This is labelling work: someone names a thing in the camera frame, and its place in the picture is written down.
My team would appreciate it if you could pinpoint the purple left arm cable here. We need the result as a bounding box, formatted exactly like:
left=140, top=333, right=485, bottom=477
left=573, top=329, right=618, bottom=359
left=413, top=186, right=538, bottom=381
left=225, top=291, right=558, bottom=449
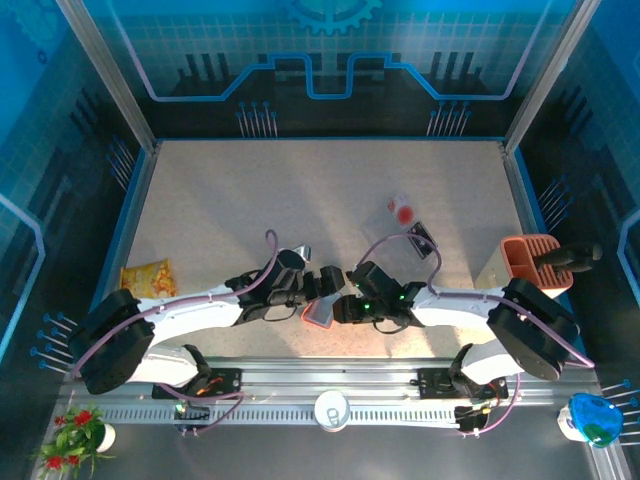
left=69, top=228, right=279, bottom=436

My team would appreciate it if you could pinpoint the clear card with red circle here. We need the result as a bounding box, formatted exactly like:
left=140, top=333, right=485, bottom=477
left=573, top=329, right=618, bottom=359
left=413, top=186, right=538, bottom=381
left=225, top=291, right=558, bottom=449
left=387, top=195, right=416, bottom=225

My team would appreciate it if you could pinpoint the black utensil handle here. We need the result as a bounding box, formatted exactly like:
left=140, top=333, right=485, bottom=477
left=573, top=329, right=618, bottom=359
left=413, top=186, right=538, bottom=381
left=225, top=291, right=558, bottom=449
left=535, top=241, right=604, bottom=275

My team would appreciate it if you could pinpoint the black card with white print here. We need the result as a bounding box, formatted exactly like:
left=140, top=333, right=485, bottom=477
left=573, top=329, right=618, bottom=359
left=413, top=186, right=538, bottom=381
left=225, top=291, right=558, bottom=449
left=405, top=221, right=439, bottom=259

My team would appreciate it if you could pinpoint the white lidded cup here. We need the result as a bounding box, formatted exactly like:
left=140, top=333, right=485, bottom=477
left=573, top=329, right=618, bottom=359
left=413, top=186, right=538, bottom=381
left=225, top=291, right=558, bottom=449
left=313, top=389, right=352, bottom=434

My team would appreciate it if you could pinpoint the potted plant with red flowers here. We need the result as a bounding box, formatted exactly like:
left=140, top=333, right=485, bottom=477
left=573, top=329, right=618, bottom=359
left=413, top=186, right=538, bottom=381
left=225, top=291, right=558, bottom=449
left=32, top=404, right=117, bottom=476

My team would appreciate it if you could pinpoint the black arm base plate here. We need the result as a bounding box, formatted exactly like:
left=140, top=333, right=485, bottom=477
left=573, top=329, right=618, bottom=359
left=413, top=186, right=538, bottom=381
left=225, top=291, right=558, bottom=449
left=417, top=367, right=509, bottom=401
left=152, top=367, right=244, bottom=401

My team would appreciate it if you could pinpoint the orange white utensil holder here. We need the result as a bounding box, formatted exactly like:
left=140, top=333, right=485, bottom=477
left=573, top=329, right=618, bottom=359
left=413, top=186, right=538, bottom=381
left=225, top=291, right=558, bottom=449
left=474, top=233, right=575, bottom=301

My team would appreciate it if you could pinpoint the aluminium mounting rail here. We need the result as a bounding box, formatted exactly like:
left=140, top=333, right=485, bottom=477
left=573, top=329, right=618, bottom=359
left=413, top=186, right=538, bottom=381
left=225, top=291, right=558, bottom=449
left=59, top=355, right=601, bottom=426

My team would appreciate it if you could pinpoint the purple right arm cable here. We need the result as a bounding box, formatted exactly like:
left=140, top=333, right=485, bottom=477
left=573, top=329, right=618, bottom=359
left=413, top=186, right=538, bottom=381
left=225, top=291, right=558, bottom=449
left=355, top=233, right=597, bottom=439

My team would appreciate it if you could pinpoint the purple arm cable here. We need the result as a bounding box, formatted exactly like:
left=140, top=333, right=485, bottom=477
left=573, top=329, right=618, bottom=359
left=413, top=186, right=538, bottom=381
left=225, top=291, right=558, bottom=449
left=69, top=228, right=279, bottom=436
left=355, top=233, right=597, bottom=439

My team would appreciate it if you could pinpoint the small black controller board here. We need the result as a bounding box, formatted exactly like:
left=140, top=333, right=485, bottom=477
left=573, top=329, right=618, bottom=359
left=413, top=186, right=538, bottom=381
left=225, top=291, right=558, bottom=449
left=172, top=403, right=211, bottom=435
left=453, top=404, right=489, bottom=435

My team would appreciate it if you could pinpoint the aluminium frame post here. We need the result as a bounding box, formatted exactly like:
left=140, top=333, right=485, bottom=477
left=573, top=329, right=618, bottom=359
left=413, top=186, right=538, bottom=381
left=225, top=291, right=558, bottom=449
left=53, top=0, right=160, bottom=154
left=502, top=0, right=604, bottom=154

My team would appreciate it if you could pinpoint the yellow snack bag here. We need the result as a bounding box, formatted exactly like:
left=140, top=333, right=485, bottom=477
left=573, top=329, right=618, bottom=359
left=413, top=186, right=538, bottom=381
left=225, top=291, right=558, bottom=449
left=118, top=257, right=179, bottom=297

